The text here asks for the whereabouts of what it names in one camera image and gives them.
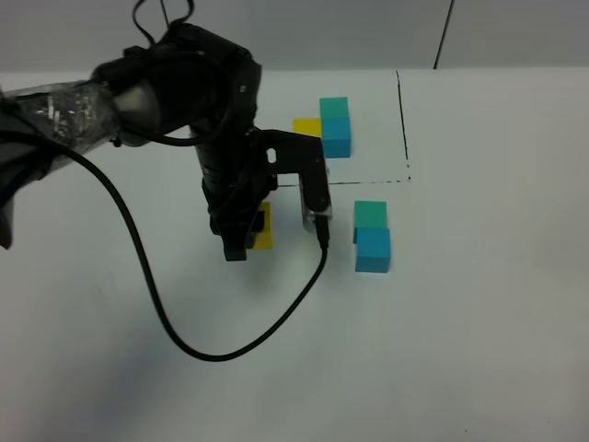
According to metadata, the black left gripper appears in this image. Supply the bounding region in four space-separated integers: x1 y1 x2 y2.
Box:
202 179 278 262

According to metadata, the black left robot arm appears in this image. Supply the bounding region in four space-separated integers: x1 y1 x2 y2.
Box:
1 21 276 262

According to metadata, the yellow template cube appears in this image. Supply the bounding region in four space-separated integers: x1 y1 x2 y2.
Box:
293 118 322 138

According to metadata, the blue template cube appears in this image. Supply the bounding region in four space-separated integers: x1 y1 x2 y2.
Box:
321 117 352 158

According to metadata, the green template cube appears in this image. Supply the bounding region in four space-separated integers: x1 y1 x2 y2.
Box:
319 97 350 120

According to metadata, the black left camera cable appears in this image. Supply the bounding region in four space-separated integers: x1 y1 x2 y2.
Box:
0 131 331 362

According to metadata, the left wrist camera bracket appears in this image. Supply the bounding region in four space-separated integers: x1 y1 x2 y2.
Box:
252 130 332 229

